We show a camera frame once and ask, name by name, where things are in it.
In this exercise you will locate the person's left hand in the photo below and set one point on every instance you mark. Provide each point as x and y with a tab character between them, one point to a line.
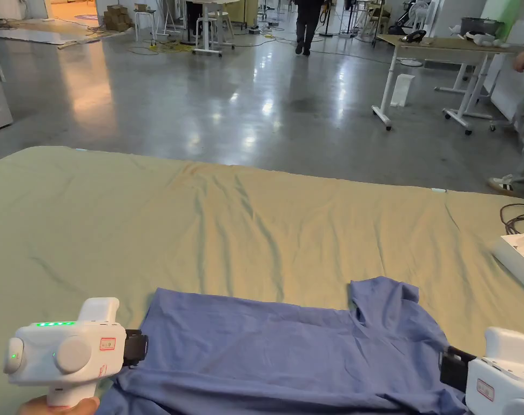
59	408

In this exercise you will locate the white paper bag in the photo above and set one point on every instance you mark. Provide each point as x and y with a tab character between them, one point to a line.
402	88

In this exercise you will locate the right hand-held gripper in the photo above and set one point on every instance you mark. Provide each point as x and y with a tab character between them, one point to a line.
504	380

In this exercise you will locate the white desk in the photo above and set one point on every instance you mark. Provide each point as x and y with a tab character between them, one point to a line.
208	26

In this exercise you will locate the white flat box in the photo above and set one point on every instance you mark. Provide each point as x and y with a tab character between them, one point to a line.
521	255

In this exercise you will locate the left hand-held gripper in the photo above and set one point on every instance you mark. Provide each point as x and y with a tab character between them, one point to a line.
50	352

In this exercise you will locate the bed with pale green sheet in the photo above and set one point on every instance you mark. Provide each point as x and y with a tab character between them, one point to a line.
201	225

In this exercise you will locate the stack of cartons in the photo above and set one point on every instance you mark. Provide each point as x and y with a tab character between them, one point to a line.
116	18

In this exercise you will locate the blue shirt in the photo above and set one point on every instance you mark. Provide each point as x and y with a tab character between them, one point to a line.
266	359

